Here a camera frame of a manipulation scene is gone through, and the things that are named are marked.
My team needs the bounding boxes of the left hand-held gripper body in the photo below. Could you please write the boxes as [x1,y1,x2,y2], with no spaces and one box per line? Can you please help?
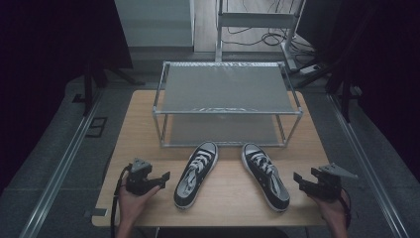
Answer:
[125,158,157,196]

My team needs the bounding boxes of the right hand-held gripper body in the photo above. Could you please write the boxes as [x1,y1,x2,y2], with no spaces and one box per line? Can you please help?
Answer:
[310,163,359,201]

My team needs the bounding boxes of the person's left hand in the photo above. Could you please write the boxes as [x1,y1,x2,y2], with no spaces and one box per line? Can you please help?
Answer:
[117,179,162,229]

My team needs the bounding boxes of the person's right hand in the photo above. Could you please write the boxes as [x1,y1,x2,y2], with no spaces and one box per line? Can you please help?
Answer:
[309,188,351,230]

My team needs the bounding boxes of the black canvas sneaker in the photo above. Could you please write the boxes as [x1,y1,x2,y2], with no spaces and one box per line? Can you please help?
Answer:
[173,141,220,211]
[241,142,291,213]

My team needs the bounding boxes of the grey tape strip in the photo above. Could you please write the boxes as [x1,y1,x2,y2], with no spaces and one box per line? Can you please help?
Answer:
[83,207,109,218]

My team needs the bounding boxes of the black tripod stand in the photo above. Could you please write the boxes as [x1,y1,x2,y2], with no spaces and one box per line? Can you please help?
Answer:
[71,59,147,117]
[293,49,368,124]

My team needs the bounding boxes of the grey metal shoe rack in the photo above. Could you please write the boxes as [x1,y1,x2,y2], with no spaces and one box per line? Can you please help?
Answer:
[152,60,304,149]

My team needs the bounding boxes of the white power strip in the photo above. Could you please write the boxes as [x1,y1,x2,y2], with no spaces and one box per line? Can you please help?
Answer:
[298,63,322,76]

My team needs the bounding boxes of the dark curtain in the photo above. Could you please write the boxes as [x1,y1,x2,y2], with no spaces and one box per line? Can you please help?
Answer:
[0,0,135,196]
[295,0,420,182]

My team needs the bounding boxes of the white cabinet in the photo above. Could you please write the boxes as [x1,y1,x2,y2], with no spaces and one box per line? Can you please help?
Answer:
[113,0,196,50]

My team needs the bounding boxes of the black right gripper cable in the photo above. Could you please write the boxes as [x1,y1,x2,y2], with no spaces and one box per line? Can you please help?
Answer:
[339,187,353,230]

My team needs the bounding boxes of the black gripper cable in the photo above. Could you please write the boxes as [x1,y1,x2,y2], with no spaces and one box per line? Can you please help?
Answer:
[109,164,133,238]
[339,187,353,230]

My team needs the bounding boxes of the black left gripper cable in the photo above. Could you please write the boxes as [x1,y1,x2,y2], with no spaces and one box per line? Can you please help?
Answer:
[109,164,133,238]

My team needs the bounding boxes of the metal floor rail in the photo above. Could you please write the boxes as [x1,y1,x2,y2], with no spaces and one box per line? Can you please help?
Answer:
[326,93,411,238]
[18,93,104,238]

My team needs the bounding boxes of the black floor cables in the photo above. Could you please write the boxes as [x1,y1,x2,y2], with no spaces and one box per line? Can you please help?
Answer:
[220,0,316,58]

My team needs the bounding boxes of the white metal stand frame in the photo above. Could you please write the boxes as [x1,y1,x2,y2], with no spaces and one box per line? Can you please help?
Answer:
[214,0,307,73]

